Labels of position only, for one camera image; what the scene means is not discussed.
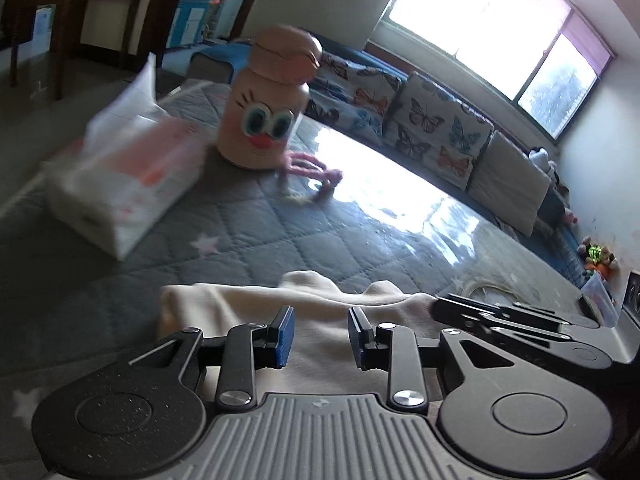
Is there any clear plastic storage box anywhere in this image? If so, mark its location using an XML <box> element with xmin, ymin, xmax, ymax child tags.
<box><xmin>580</xmin><ymin>272</ymin><xmax>619</xmax><ymax>329</ymax></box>

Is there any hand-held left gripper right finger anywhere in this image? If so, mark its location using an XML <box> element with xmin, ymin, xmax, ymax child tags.
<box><xmin>347</xmin><ymin>306</ymin><xmax>516</xmax><ymax>413</ymax></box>

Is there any white plush toy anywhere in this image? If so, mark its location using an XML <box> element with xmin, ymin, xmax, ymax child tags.
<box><xmin>529</xmin><ymin>147</ymin><xmax>559</xmax><ymax>182</ymax></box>

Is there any pink cartoon face bottle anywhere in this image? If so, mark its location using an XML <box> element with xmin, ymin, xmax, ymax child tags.
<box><xmin>216</xmin><ymin>25</ymin><xmax>324</xmax><ymax>172</ymax></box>

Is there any dark wooden table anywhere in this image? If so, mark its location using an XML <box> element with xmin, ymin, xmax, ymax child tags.
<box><xmin>0</xmin><ymin>0</ymin><xmax>149</xmax><ymax>102</ymax></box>

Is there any cream garment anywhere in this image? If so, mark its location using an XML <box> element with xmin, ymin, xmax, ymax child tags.
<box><xmin>157</xmin><ymin>270</ymin><xmax>451</xmax><ymax>397</ymax></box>

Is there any white tissue pack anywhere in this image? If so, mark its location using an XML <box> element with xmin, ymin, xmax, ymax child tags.
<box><xmin>41</xmin><ymin>52</ymin><xmax>209</xmax><ymax>262</ymax></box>

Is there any dark teal cushion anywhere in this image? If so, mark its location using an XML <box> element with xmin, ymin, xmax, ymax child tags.
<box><xmin>536</xmin><ymin>184</ymin><xmax>567</xmax><ymax>227</ymax></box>

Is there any large butterfly print cushion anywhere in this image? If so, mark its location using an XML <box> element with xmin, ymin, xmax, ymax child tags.
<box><xmin>382</xmin><ymin>72</ymin><xmax>495</xmax><ymax>192</ymax></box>

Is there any pink strap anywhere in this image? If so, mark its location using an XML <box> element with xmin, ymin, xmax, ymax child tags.
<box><xmin>279</xmin><ymin>150</ymin><xmax>347</xmax><ymax>202</ymax></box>

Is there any grey quilted table cover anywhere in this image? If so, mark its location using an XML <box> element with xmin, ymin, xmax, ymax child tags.
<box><xmin>0</xmin><ymin>80</ymin><xmax>586</xmax><ymax>411</ymax></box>

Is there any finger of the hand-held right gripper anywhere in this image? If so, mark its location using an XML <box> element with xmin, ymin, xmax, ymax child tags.
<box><xmin>462</xmin><ymin>315</ymin><xmax>615</xmax><ymax>371</ymax></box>
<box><xmin>432</xmin><ymin>294</ymin><xmax>601</xmax><ymax>332</ymax></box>

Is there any beige cushion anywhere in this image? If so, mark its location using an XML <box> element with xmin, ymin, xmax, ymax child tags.
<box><xmin>467</xmin><ymin>131</ymin><xmax>552</xmax><ymax>239</ymax></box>

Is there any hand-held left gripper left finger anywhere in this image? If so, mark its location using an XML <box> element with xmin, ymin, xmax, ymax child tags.
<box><xmin>129</xmin><ymin>305</ymin><xmax>296</xmax><ymax>413</ymax></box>

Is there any white cord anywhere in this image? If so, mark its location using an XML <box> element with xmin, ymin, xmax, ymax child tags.
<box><xmin>459</xmin><ymin>279</ymin><xmax>533</xmax><ymax>307</ymax></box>

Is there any blue cabinet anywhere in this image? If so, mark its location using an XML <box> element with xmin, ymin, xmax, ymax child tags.
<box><xmin>167</xmin><ymin>0</ymin><xmax>222</xmax><ymax>50</ymax></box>

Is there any window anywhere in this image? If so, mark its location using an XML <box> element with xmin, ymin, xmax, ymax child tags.
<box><xmin>369</xmin><ymin>0</ymin><xmax>615</xmax><ymax>139</ymax></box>

